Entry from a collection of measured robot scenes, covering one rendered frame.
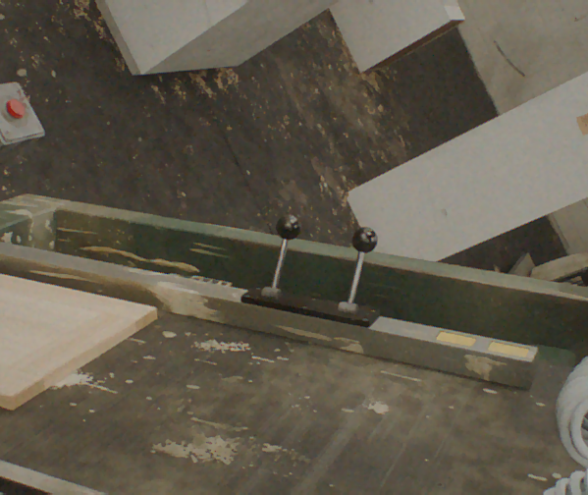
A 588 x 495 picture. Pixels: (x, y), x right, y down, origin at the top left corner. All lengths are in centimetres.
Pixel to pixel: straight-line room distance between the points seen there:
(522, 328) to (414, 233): 352
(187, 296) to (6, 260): 35
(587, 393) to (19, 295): 91
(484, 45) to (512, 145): 457
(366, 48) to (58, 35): 298
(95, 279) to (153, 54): 240
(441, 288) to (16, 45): 232
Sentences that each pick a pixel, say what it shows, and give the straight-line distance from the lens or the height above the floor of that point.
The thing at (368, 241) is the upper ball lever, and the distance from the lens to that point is 119.
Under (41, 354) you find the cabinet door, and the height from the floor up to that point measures 120.
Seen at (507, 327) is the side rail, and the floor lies 161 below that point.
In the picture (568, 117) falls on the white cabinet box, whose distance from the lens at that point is 458.
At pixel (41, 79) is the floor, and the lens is 336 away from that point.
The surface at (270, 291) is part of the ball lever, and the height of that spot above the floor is 139.
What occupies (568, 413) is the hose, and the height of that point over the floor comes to 185.
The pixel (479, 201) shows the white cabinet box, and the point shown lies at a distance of 473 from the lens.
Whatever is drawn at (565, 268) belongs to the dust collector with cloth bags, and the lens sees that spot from 684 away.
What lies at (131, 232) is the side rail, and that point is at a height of 104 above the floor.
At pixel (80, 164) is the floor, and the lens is 326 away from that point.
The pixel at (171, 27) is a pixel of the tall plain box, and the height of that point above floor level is 30.
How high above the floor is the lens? 204
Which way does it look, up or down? 29 degrees down
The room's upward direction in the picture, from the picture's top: 64 degrees clockwise
